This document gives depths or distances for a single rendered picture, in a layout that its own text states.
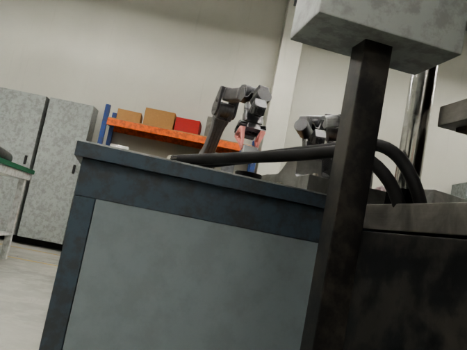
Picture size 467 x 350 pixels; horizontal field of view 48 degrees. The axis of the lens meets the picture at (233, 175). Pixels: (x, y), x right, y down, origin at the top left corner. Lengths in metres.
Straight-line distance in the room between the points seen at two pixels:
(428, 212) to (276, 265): 0.44
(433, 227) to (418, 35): 0.36
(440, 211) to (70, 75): 7.11
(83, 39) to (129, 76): 0.86
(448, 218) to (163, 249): 0.65
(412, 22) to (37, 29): 7.39
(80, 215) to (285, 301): 0.55
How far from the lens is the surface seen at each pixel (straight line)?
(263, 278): 1.34
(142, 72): 7.70
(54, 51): 8.02
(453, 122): 1.27
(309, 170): 1.62
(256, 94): 1.85
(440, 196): 1.77
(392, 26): 1.04
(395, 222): 1.18
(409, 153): 1.29
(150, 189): 1.27
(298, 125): 2.04
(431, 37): 1.08
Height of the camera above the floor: 0.65
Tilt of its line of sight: 6 degrees up
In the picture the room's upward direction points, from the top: 11 degrees clockwise
